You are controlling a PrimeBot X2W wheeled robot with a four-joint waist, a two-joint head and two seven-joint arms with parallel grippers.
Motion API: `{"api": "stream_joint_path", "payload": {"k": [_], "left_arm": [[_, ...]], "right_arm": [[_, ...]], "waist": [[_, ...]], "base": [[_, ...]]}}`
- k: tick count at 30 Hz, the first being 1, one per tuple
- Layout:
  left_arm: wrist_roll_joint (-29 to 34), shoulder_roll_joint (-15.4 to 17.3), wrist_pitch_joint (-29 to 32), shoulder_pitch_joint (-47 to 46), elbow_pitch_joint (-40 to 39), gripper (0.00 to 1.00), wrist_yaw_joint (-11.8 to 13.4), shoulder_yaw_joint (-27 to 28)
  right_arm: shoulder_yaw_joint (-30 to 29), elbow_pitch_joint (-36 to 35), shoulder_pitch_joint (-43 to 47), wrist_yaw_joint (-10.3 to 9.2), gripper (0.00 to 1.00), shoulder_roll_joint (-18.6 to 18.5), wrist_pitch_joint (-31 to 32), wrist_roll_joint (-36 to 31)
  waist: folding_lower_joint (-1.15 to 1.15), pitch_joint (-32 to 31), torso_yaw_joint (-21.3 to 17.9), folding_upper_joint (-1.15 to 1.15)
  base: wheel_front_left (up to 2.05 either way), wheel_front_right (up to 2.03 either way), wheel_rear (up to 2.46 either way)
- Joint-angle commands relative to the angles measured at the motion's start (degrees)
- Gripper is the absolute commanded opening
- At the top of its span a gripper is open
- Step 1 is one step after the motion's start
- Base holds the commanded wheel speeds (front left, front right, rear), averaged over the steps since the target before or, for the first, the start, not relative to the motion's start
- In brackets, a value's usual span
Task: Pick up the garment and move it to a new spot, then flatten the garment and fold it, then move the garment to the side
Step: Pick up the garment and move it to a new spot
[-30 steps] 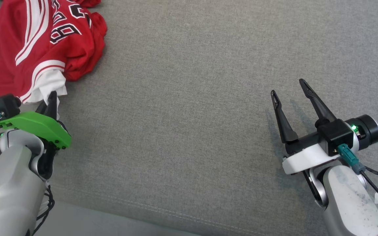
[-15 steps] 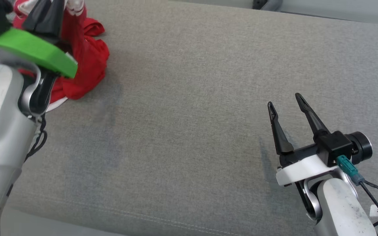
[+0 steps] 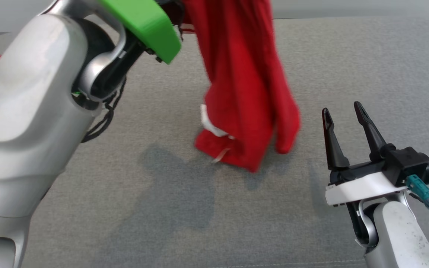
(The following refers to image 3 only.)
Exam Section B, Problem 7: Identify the grey fabric sofa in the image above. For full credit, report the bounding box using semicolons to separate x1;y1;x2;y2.
0;17;429;268

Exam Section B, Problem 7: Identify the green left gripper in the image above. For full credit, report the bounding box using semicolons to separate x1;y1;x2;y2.
99;0;184;64

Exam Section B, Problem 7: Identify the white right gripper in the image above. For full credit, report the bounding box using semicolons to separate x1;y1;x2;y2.
322;101;410;206

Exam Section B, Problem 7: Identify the black left arm cable bundle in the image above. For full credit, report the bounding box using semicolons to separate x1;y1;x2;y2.
82;74;127;144

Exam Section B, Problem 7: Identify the red white jersey garment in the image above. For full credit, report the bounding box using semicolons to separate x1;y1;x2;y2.
180;0;301;173

